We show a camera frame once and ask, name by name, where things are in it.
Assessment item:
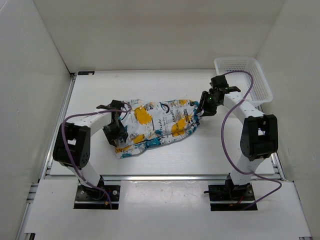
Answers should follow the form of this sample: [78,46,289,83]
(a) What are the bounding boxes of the aluminium front rail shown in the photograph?
[44,173,281,181]

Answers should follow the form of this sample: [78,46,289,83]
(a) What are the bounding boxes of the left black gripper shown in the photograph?
[101,119,128,147]

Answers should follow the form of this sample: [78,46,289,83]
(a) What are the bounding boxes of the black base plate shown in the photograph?
[203,175,258,212]
[73,184,121,210]

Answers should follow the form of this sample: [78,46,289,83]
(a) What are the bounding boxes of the white plastic mesh basket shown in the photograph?
[214,56,273,107]

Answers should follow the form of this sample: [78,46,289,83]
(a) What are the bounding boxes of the colourful printed shorts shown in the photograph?
[115,99,201,159]

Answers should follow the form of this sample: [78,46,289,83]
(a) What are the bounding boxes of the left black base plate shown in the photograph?
[73,184,121,210]

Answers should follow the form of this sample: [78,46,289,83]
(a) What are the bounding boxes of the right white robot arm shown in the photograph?
[196,74,278,200]

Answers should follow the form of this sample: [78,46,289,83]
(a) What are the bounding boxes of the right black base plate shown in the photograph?
[203,175,258,212]

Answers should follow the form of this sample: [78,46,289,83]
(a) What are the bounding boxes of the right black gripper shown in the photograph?
[195,91,222,117]

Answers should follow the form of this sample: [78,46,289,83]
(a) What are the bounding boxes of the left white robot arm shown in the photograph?
[52,100,132,200]

